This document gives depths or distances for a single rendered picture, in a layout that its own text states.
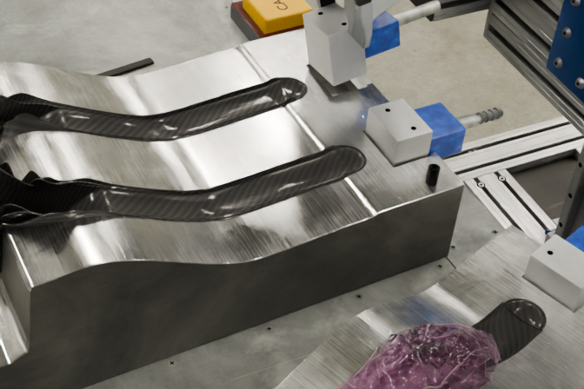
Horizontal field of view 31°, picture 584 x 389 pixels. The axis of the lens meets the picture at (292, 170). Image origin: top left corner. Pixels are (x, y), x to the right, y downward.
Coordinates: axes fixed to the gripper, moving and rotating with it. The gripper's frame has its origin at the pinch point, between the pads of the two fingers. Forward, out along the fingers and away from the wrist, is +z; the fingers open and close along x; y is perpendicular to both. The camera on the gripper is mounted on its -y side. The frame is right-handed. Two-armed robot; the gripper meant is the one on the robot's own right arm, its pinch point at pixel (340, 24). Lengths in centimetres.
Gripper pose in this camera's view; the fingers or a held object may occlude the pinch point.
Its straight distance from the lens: 97.6
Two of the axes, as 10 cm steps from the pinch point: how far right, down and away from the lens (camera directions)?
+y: 8.8, -3.7, 2.9
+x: -4.6, -5.1, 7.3
